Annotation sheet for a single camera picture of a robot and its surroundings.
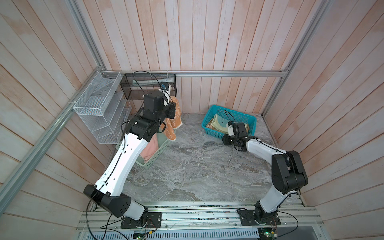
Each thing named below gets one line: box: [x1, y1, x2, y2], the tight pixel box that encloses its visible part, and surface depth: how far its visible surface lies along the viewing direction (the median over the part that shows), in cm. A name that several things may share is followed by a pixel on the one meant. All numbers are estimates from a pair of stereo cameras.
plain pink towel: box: [140, 133, 159, 163], surface depth 98 cm
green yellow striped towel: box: [211, 114, 230, 134], surface depth 109 cm
